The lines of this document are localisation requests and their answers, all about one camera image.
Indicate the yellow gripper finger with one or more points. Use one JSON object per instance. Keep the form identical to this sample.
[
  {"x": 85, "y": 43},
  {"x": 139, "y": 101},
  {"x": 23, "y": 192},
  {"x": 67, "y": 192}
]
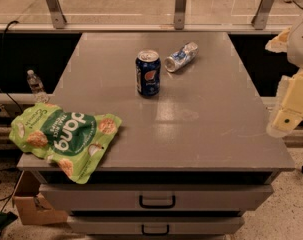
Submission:
[
  {"x": 279, "y": 43},
  {"x": 287, "y": 113}
]

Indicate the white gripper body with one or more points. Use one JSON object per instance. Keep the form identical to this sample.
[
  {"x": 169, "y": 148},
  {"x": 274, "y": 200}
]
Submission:
[{"x": 301, "y": 44}]

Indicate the blue pepsi can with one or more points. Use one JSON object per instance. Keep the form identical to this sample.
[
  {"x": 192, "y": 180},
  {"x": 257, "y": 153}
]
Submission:
[{"x": 148, "y": 67}]

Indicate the crushed silver blue can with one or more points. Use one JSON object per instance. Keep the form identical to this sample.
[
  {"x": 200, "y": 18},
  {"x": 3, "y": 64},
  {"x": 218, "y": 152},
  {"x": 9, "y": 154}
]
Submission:
[{"x": 182, "y": 57}]

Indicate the grey drawer cabinet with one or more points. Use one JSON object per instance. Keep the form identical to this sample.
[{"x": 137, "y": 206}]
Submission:
[{"x": 202, "y": 139}]

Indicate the green dang chips bag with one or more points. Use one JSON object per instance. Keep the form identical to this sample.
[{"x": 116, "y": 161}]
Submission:
[{"x": 74, "y": 141}]

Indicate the clear plastic water bottle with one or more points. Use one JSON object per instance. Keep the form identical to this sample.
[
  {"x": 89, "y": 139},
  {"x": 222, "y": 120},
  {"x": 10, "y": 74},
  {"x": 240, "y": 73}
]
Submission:
[{"x": 36, "y": 86}]

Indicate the brown cardboard box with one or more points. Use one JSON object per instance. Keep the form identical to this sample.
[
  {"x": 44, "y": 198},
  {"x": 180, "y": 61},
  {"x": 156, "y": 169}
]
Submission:
[{"x": 32, "y": 206}]

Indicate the green object on floor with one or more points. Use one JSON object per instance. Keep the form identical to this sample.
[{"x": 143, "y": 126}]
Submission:
[{"x": 6, "y": 219}]

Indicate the right metal railing bracket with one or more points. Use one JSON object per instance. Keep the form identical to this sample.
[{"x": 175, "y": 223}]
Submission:
[{"x": 260, "y": 18}]

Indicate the metal railing bracket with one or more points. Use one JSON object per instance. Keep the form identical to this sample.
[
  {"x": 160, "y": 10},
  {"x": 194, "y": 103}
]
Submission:
[
  {"x": 56, "y": 13},
  {"x": 260, "y": 18},
  {"x": 179, "y": 14}
]

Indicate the middle metal railing bracket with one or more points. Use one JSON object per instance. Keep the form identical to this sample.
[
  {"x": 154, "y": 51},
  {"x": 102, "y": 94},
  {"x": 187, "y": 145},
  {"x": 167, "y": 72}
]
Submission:
[{"x": 179, "y": 14}]

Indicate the black upper drawer handle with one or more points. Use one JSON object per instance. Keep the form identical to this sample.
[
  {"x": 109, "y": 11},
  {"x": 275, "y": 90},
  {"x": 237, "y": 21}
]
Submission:
[{"x": 157, "y": 203}]

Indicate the black drawer handle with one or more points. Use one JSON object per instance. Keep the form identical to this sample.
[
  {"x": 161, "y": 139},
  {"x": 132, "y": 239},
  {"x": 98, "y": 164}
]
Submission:
[
  {"x": 157, "y": 203},
  {"x": 155, "y": 230}
]

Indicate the black lower drawer handle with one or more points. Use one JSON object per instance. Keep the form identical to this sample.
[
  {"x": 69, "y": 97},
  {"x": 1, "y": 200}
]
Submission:
[{"x": 155, "y": 230}]

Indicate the left metal railing bracket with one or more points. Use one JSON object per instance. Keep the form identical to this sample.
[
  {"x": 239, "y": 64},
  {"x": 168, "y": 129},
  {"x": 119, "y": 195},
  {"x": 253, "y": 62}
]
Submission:
[{"x": 56, "y": 13}]

